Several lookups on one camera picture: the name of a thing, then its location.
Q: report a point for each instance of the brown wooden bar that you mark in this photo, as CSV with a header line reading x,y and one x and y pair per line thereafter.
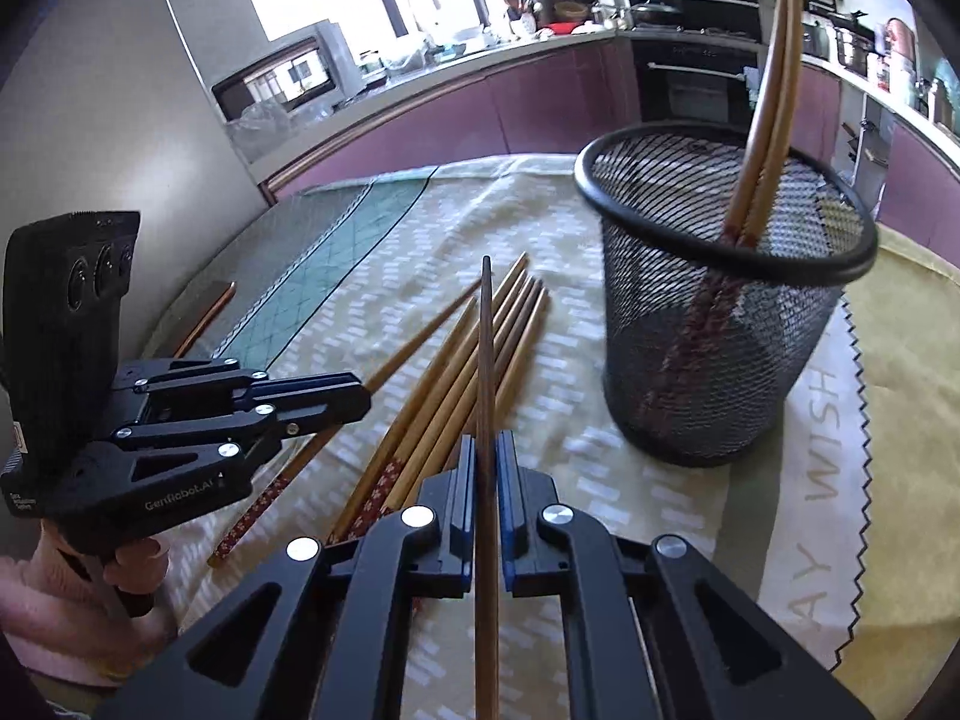
x,y
206,317

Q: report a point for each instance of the black wok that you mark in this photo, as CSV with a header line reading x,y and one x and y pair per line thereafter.
x,y
656,15

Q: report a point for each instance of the red-patterned wooden chopstick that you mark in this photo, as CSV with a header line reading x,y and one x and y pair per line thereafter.
x,y
752,165
251,517
487,360
771,165

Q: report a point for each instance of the bunch of wooden chopsticks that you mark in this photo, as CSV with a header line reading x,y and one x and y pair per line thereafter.
x,y
450,390

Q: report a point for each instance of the beige and yellow printed tablecloth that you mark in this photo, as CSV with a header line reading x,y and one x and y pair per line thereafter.
x,y
450,225

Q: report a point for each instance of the purple kitchen counter cabinets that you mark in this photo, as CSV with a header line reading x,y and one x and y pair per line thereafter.
x,y
926,180
450,116

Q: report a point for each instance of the green and grey quilted cloth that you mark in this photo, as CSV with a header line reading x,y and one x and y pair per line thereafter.
x,y
330,255

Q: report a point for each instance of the copper-coloured container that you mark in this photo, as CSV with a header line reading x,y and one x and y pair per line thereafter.
x,y
900,37

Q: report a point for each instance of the clear plastic bag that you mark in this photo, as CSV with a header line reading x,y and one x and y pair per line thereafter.
x,y
262,124

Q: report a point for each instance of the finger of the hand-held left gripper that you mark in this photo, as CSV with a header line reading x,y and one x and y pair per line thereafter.
x,y
322,399
210,427

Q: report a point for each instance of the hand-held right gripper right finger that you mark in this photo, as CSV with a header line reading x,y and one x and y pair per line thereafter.
x,y
508,510

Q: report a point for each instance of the silver microwave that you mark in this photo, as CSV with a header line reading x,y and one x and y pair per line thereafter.
x,y
277,75

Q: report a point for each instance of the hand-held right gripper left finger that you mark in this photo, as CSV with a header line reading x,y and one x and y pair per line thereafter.
x,y
466,510

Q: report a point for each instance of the black mesh utensil holder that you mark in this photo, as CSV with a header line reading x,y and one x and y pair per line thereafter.
x,y
675,360

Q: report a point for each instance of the grey refrigerator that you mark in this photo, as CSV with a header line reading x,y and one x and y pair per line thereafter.
x,y
112,127

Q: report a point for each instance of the steel pot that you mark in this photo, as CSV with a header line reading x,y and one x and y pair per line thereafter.
x,y
851,49

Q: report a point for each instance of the red bowl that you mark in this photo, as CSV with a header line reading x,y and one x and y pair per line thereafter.
x,y
562,30

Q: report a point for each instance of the person's left hand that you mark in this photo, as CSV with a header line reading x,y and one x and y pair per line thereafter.
x,y
142,562

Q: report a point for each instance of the woven basket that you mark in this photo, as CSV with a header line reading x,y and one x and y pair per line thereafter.
x,y
572,11

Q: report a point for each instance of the black built-in oven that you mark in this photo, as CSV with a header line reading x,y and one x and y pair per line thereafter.
x,y
690,90

